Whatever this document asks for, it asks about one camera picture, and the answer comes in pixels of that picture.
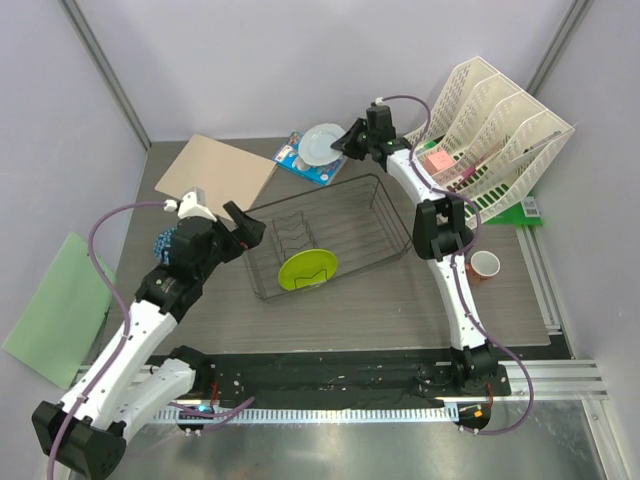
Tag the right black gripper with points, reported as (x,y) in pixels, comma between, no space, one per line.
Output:
(345,143)

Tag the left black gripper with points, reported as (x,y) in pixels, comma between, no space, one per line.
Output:
(249,230)

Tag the white plate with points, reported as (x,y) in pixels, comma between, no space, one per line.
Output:
(315,147)

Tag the lime green plate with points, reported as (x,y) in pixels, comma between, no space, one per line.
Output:
(307,268)

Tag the blue patterned bowl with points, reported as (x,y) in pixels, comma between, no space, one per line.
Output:
(162,245)

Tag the pink ceramic mug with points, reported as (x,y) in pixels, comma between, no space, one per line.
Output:
(483,265)

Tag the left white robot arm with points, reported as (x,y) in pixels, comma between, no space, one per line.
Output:
(89,429)

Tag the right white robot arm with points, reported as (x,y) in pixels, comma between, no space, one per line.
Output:
(440,237)

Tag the tan cardboard folder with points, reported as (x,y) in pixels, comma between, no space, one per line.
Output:
(222,172)

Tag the blue picture book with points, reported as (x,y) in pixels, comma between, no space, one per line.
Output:
(288,158)

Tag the pink box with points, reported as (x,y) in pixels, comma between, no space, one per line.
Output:
(437,162)

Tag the magenta booklet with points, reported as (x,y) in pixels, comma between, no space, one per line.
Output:
(454,179)

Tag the white plastic file organizer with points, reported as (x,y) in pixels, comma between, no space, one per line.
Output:
(483,116)

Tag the green book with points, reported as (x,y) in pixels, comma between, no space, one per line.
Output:
(522,214)

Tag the light green clipboard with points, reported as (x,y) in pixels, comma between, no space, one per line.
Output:
(55,332)

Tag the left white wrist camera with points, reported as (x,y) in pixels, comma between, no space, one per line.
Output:
(191,204)

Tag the black wire dish rack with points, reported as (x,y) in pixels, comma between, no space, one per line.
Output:
(354,219)

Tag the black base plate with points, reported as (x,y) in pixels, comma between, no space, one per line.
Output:
(356,380)

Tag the white slotted cable duct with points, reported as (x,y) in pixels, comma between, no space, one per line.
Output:
(255,416)

